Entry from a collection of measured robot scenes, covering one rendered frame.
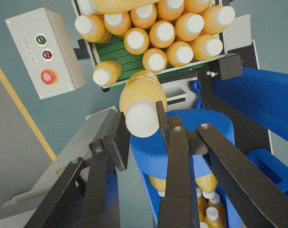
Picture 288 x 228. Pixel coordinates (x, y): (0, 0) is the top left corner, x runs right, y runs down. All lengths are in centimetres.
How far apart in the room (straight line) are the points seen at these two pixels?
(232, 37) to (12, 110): 186
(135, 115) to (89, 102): 150
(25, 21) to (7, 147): 184
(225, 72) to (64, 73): 46
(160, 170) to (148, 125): 24
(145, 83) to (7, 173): 231
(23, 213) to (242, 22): 106
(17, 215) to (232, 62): 91
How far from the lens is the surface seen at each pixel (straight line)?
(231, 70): 62
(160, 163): 41
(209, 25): 52
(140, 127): 20
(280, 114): 89
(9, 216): 90
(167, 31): 46
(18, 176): 242
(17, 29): 54
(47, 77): 50
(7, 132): 218
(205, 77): 150
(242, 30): 79
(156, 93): 23
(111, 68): 50
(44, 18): 51
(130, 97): 22
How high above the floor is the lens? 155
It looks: 71 degrees down
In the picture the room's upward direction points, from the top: 179 degrees clockwise
